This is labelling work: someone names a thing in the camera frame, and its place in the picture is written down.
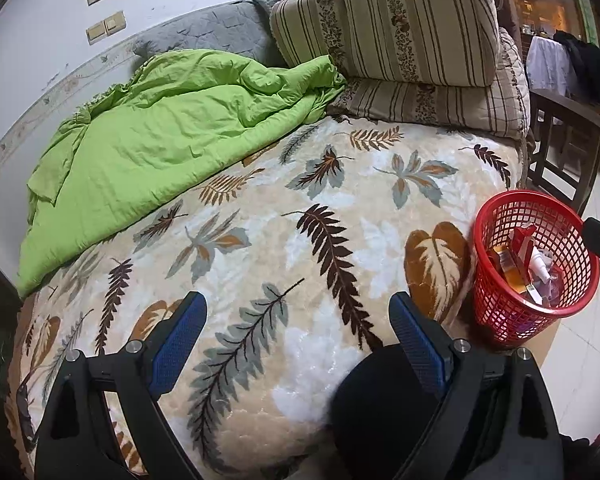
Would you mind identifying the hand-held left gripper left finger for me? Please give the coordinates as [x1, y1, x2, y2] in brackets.
[34, 291, 208, 480]

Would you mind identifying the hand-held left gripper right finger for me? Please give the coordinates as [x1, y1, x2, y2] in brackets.
[388, 292, 566, 480]

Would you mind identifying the white tube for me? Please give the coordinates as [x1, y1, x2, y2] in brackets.
[527, 244, 555, 286]

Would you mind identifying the long white packet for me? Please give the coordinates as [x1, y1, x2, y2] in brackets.
[527, 265, 567, 307]

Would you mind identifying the red plastic mesh basket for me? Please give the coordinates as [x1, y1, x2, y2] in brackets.
[471, 190, 600, 350]

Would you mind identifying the orange box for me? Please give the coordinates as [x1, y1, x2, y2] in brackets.
[489, 244, 531, 295]

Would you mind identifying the leaf print blanket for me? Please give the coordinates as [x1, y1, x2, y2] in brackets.
[2, 112, 526, 480]

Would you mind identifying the dark wooden chair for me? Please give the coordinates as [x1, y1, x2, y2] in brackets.
[525, 87, 600, 216]

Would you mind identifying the black garment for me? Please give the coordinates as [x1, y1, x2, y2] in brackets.
[552, 29, 600, 153]

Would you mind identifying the plaid cushion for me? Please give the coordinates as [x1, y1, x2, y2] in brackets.
[497, 25, 532, 138]

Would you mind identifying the white cloth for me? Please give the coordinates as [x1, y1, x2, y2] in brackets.
[526, 35, 578, 96]

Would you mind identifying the green quilt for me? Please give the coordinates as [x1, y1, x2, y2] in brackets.
[16, 49, 348, 300]

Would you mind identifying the flat striped floral cushion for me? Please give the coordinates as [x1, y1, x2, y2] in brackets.
[327, 77, 518, 136]

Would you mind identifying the lit display cabinet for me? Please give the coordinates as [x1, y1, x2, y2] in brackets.
[507, 0, 600, 46]

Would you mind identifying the large striped floral cushion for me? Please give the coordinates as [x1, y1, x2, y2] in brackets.
[270, 0, 501, 88]

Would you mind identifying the grey quilted pillow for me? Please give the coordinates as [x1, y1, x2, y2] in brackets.
[130, 0, 288, 68]

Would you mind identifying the beige light switch plate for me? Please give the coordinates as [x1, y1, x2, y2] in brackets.
[85, 10, 127, 44]

